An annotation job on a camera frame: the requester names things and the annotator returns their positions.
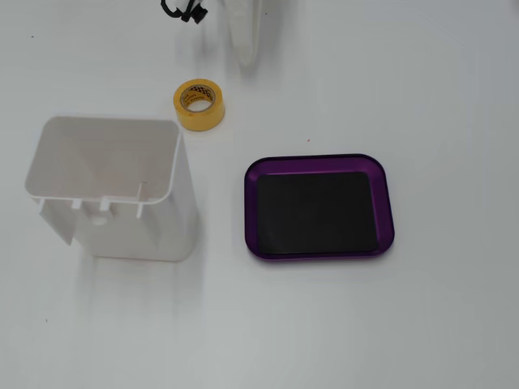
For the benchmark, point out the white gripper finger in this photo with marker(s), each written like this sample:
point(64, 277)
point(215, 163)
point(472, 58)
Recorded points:
point(245, 32)

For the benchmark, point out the yellow tape roll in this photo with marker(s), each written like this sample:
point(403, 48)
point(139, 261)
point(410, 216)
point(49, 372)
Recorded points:
point(181, 106)

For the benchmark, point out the white plastic box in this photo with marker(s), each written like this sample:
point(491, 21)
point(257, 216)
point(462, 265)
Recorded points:
point(134, 235)

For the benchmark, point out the purple metal tray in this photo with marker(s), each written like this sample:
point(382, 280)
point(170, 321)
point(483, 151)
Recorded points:
point(316, 164)

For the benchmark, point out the black tray mat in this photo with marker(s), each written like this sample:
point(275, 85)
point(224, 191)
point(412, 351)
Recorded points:
point(318, 212)

